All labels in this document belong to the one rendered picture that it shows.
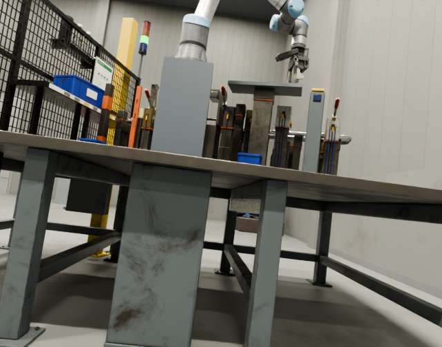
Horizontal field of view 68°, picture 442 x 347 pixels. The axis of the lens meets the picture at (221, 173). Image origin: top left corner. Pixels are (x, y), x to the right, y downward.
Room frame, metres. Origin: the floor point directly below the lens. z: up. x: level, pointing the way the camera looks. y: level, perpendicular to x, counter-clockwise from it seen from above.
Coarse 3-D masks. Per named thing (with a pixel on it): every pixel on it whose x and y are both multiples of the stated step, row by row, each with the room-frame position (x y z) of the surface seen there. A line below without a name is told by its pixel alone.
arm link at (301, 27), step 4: (300, 16) 1.57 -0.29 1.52; (304, 16) 1.57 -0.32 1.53; (296, 20) 1.57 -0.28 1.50; (300, 20) 1.57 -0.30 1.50; (304, 20) 1.57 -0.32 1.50; (296, 24) 1.56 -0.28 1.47; (300, 24) 1.57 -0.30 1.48; (304, 24) 1.57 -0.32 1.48; (296, 28) 1.57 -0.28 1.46; (300, 28) 1.57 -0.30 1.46; (304, 28) 1.57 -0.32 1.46; (296, 32) 1.58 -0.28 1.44; (300, 32) 1.57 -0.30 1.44; (304, 32) 1.57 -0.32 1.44; (292, 36) 1.61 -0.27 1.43
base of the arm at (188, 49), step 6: (180, 42) 1.34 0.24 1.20; (186, 42) 1.32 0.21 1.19; (192, 42) 1.31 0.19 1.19; (198, 42) 1.32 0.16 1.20; (180, 48) 1.33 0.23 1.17; (186, 48) 1.31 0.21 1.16; (192, 48) 1.31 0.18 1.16; (198, 48) 1.32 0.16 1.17; (204, 48) 1.35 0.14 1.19; (180, 54) 1.33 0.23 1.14; (186, 54) 1.30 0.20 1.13; (192, 54) 1.30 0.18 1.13; (198, 54) 1.31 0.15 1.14; (204, 54) 1.34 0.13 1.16; (198, 60) 1.30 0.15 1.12; (204, 60) 1.34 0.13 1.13
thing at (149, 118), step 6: (144, 114) 1.94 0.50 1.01; (150, 114) 1.93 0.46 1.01; (144, 120) 1.93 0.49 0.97; (150, 120) 1.93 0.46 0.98; (144, 126) 1.93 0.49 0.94; (150, 126) 1.93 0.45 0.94; (144, 132) 1.93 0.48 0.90; (150, 132) 1.95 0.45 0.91; (144, 138) 1.94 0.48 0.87; (150, 138) 1.96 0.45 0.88; (144, 144) 1.94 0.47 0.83; (150, 144) 1.97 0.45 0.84
